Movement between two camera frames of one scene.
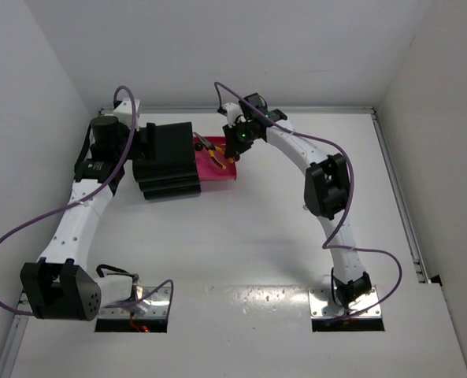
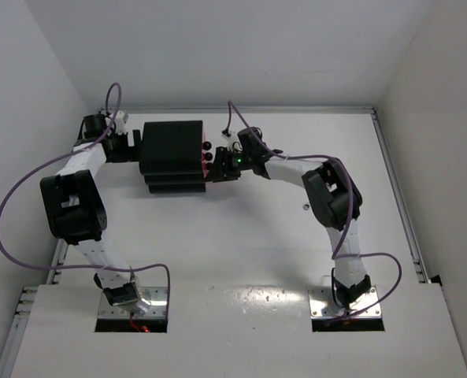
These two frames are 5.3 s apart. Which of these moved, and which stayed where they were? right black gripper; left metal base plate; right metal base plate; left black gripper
Moved: right black gripper; left black gripper
Stayed: left metal base plate; right metal base plate
